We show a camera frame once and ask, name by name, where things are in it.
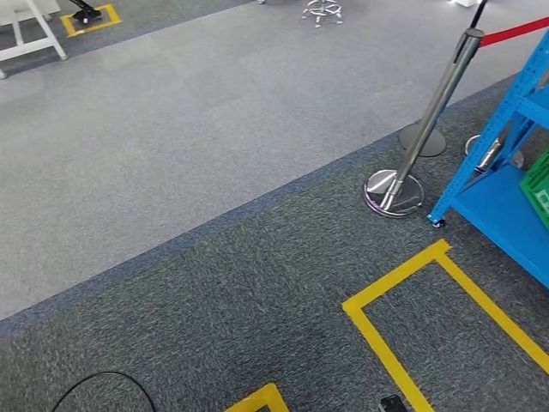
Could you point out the black robot body part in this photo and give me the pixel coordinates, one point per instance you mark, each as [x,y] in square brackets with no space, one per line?
[392,405]

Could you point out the black round stool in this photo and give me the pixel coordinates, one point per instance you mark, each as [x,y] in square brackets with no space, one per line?
[322,12]

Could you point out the chrome stanchion behind shelf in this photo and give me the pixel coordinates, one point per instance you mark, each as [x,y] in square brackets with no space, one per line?
[489,154]

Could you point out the black stand base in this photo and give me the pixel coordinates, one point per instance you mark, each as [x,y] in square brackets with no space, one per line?
[86,14]

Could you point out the chrome stanchion post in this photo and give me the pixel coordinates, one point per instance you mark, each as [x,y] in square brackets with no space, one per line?
[429,113]

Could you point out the white table frame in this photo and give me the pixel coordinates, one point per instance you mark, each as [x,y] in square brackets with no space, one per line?
[46,31]

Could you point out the dark grey stanchion base disc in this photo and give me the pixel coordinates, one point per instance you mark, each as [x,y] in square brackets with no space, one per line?
[433,145]

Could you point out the green plastic crate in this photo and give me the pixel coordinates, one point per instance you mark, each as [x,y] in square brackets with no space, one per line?
[538,187]

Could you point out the red barrier belt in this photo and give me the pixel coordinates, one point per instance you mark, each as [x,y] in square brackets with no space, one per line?
[514,32]

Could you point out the blue metal shelf rack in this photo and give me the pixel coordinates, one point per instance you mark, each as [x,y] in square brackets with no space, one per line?
[493,216]

